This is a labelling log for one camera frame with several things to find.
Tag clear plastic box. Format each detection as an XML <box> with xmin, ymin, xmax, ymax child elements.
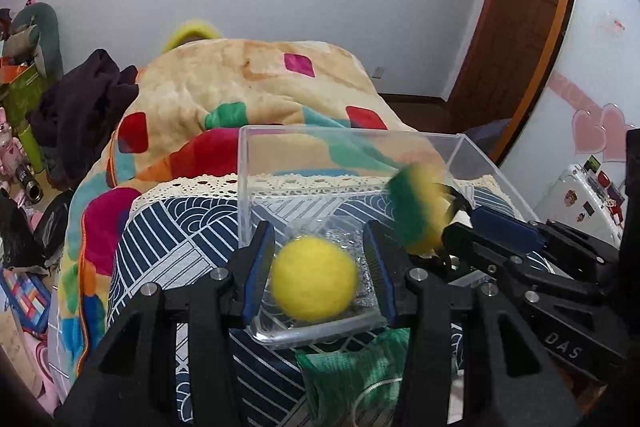
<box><xmin>237</xmin><ymin>125</ymin><xmax>543</xmax><ymax>350</ymax></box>

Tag pink heart wall stickers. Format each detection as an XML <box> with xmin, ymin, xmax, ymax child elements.
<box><xmin>571</xmin><ymin>104</ymin><xmax>637</xmax><ymax>164</ymax></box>

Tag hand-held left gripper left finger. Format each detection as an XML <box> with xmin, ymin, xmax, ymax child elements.
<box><xmin>59</xmin><ymin>221</ymin><xmax>277</xmax><ymax>427</ymax></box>

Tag white suitcase with stickers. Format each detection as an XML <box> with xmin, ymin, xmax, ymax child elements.
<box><xmin>534</xmin><ymin>161</ymin><xmax>627</xmax><ymax>249</ymax></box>

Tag wooden door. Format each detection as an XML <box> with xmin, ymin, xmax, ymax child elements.
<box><xmin>444</xmin><ymin>0</ymin><xmax>577</xmax><ymax>148</ymax></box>

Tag yellow green sponge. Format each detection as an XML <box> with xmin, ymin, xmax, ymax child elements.
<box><xmin>389</xmin><ymin>163</ymin><xmax>457</xmax><ymax>256</ymax></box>

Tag colourful striped box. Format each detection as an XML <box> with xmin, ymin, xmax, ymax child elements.
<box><xmin>0</xmin><ymin>268</ymin><xmax>52</xmax><ymax>342</ymax></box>

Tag green mesh cloth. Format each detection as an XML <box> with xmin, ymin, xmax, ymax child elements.
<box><xmin>295</xmin><ymin>327</ymin><xmax>458</xmax><ymax>427</ymax></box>

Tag colourful patchwork blanket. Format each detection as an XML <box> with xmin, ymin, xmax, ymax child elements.
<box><xmin>59</xmin><ymin>38</ymin><xmax>451</xmax><ymax>390</ymax></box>

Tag green plush toy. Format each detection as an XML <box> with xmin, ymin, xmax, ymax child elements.
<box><xmin>9</xmin><ymin>2</ymin><xmax>64</xmax><ymax>78</ymax></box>

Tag dark clothing pile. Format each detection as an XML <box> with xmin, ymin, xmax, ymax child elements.
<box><xmin>29</xmin><ymin>49</ymin><xmax>140</xmax><ymax>188</ymax></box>

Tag green bottle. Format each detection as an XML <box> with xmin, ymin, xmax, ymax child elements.
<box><xmin>18</xmin><ymin>119</ymin><xmax>46</xmax><ymax>175</ymax></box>

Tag blue white patterned cloth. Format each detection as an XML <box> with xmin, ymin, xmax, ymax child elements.
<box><xmin>107</xmin><ymin>174</ymin><xmax>526</xmax><ymax>427</ymax></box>

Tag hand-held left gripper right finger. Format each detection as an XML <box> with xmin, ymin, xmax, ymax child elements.
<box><xmin>363</xmin><ymin>220</ymin><xmax>583</xmax><ymax>427</ymax></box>

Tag yellow plush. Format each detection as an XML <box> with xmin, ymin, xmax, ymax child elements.
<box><xmin>161</xmin><ymin>20</ymin><xmax>223</xmax><ymax>54</ymax></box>

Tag yellow felt ball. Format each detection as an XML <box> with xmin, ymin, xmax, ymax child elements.
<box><xmin>270</xmin><ymin>235</ymin><xmax>359</xmax><ymax>323</ymax></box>

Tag black plastic bag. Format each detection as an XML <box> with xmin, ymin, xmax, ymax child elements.
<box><xmin>0</xmin><ymin>190</ymin><xmax>75</xmax><ymax>273</ymax></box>

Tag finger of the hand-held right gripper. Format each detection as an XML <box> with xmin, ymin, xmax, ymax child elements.
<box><xmin>441</xmin><ymin>225</ymin><xmax>551</xmax><ymax>308</ymax></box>
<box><xmin>469</xmin><ymin>206</ymin><xmax>622</xmax><ymax>280</ymax></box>

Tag green cardboard box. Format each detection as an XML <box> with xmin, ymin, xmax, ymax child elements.
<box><xmin>0</xmin><ymin>61</ymin><xmax>52</xmax><ymax>124</ymax></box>

